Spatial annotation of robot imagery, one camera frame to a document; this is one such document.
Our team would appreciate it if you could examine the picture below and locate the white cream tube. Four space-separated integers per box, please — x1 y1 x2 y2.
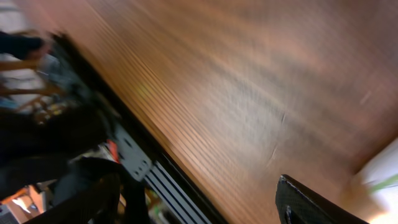
357 139 397 223

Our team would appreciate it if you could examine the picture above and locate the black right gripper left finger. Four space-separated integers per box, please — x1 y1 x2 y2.
25 174 120 224

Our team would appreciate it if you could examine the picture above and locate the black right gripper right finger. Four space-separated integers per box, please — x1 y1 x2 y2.
275 174 368 224

